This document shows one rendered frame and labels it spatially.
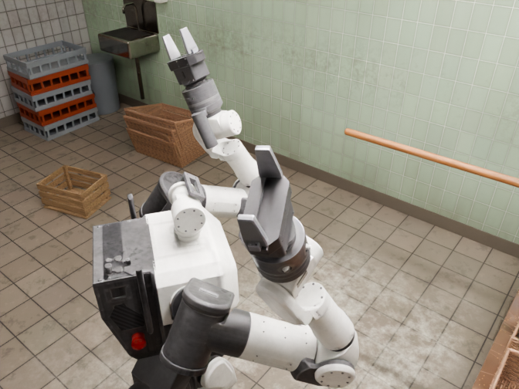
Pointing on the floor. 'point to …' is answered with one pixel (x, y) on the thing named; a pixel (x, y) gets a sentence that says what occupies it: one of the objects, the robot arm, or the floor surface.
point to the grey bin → (103, 82)
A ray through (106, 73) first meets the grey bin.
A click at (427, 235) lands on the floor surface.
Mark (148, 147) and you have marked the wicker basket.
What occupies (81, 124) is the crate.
